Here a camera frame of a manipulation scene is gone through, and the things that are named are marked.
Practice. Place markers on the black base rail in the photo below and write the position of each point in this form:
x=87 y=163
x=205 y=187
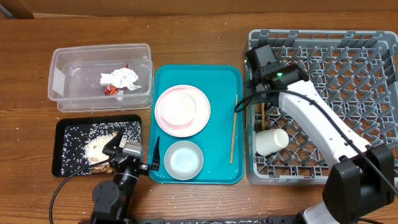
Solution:
x=273 y=219

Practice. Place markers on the pink plate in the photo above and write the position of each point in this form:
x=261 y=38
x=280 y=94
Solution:
x=199 y=121

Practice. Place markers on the grey dishwasher rack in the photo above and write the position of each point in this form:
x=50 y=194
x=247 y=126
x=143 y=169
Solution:
x=354 y=72

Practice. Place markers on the white cup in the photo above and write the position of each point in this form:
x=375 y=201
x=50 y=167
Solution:
x=271 y=141

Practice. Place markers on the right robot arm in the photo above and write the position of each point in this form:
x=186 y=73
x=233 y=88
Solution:
x=361 y=178

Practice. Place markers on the clear plastic bin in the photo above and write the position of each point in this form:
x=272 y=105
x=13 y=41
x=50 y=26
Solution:
x=75 y=72

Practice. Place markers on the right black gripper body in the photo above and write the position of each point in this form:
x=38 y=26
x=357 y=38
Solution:
x=252 y=94

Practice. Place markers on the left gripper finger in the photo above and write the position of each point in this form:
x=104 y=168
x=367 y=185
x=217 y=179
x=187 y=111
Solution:
x=113 y=146
x=156 y=156

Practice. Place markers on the teal serving tray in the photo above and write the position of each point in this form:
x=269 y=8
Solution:
x=221 y=84

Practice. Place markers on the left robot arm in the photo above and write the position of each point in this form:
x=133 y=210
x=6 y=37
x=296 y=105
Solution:
x=112 y=198

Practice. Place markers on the small pink bowl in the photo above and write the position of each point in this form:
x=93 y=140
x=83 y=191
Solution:
x=177 y=108

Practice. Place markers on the white napkin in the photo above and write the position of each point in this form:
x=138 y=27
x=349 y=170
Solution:
x=130 y=80

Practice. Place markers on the black plastic tray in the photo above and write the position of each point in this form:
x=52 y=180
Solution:
x=62 y=124

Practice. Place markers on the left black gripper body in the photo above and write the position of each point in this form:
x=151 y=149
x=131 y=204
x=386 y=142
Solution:
x=122 y=175

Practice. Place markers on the wooden chopstick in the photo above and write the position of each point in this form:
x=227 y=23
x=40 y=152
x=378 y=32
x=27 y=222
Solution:
x=263 y=118
x=233 y=133

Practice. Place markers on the rice and food scraps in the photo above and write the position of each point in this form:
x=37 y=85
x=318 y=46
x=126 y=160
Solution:
x=83 y=144

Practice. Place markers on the red snack wrapper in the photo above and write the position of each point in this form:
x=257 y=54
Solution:
x=113 y=91

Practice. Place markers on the grey bowl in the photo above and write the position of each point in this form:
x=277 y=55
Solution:
x=183 y=160

